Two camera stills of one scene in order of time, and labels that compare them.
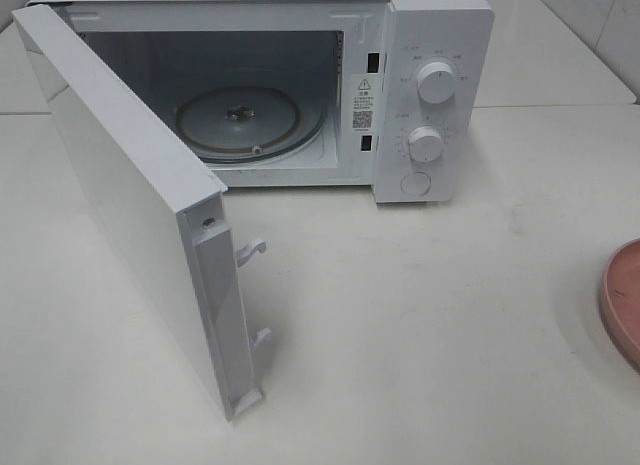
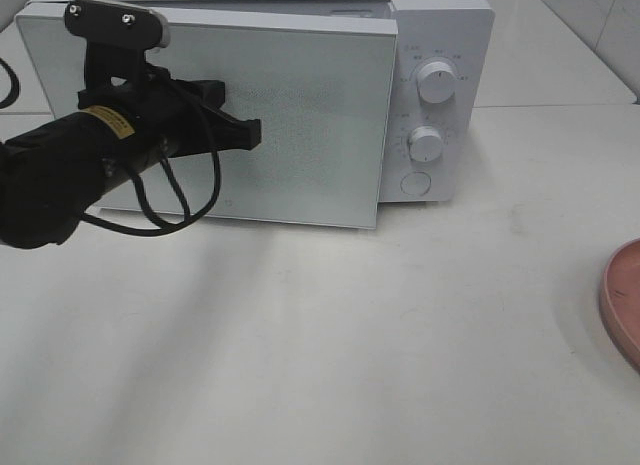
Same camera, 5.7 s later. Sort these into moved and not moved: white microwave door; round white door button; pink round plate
Moved: white microwave door
Not moved: round white door button; pink round plate
